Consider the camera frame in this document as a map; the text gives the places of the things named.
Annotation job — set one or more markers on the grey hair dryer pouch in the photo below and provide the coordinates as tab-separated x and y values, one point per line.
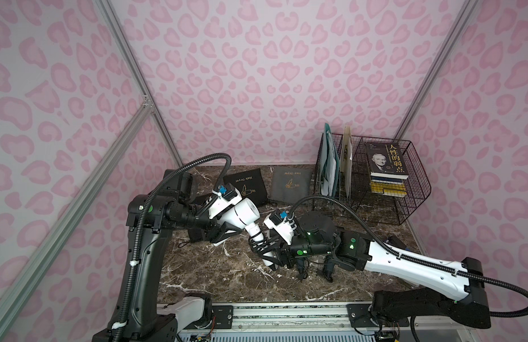
290	184

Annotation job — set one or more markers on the black pouch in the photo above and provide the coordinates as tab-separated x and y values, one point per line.
189	216
251	185

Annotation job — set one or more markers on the dark green hair dryer right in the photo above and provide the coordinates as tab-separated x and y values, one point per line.
328	268

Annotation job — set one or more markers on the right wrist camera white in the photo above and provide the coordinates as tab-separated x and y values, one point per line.
279	222

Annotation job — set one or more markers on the yellow striped book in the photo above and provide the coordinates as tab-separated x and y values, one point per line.
389	187

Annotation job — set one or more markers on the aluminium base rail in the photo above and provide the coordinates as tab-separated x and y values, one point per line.
322	321

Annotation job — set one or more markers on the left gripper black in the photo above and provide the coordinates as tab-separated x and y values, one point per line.
215	231

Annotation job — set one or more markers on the black portrait book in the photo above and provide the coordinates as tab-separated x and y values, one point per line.
386	161

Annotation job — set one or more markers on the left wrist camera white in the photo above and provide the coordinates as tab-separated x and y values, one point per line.
226	196

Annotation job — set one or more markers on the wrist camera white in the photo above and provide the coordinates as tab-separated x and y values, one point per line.
279	222
226	196

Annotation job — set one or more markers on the black wire file rack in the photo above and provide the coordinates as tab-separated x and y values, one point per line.
374	198

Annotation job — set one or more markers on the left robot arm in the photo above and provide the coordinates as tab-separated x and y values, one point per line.
152	219

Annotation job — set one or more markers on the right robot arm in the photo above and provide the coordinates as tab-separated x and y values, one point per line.
452	289

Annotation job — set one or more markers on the white hair dryer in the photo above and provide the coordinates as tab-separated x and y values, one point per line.
245	215

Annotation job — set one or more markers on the green file folder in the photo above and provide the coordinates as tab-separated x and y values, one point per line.
329	164

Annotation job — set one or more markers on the beige file folder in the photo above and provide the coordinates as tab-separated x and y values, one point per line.
346	161

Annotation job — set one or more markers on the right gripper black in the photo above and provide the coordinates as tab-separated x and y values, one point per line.
279	253

